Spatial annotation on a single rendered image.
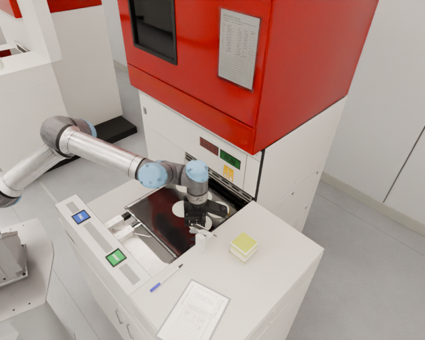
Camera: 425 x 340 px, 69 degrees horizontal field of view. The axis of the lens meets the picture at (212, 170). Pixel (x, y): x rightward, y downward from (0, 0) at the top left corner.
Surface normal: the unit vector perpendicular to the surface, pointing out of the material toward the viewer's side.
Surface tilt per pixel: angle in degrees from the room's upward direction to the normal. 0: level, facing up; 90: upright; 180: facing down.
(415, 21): 90
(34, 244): 0
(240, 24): 90
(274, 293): 0
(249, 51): 90
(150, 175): 54
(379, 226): 0
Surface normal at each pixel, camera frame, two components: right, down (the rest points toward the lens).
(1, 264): 0.47, 0.58
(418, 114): -0.71, 0.44
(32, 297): 0.03, -0.76
